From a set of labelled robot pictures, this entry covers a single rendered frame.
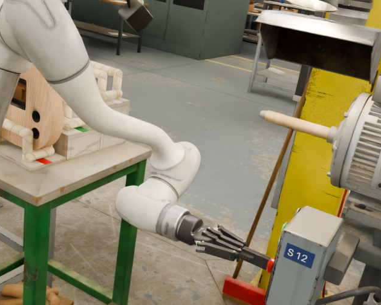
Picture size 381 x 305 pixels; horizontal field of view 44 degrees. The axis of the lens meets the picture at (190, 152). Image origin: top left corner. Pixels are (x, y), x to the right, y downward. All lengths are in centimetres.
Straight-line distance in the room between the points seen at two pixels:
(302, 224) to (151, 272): 175
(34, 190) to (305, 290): 82
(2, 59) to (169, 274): 190
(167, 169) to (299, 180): 115
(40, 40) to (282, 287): 71
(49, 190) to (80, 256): 138
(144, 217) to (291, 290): 41
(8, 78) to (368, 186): 87
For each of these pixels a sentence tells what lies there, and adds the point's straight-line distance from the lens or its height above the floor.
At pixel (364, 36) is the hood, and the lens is 122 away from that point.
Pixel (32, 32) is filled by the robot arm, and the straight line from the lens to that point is 93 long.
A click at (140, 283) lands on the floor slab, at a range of 263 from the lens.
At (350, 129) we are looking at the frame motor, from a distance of 117.
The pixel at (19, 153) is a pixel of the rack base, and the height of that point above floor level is 94.
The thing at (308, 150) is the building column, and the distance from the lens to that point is 226.
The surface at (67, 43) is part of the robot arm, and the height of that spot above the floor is 143.
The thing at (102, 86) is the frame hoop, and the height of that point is 116.
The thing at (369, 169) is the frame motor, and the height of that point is 123.
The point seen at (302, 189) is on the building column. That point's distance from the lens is 233.
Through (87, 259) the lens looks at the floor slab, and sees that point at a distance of 278.
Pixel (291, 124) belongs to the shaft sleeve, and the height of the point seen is 125.
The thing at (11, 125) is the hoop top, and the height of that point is 105.
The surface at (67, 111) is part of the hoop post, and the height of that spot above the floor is 109.
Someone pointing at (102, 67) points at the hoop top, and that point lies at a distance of 183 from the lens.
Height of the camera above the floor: 159
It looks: 21 degrees down
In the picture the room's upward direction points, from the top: 10 degrees clockwise
